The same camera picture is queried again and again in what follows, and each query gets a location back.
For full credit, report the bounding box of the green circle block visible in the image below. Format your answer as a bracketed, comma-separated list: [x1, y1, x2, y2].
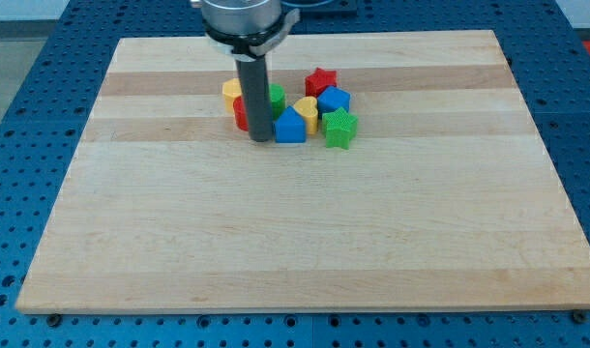
[269, 83, 286, 120]

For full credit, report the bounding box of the blue triangle block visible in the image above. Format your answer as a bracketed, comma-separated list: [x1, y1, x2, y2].
[274, 106, 307, 143]

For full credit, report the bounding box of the yellow hexagon block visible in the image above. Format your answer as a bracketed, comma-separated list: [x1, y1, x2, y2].
[221, 78, 242, 114]

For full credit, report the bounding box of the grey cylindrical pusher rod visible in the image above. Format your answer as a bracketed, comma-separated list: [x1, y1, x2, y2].
[236, 56, 274, 142]

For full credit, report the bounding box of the yellow heart block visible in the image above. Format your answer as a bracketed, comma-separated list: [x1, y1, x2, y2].
[293, 96, 318, 135]

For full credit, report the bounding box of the red star block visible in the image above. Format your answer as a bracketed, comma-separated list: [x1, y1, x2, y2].
[305, 68, 338, 98]

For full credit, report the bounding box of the red circle block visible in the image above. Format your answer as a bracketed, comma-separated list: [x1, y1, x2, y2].
[233, 96, 249, 131]

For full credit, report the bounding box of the green star block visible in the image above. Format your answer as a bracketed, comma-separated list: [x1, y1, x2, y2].
[322, 107, 358, 150]

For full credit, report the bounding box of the blue cube block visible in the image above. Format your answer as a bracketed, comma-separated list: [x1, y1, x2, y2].
[317, 86, 351, 116]

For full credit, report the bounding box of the wooden board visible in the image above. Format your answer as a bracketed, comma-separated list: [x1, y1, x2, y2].
[15, 30, 590, 315]

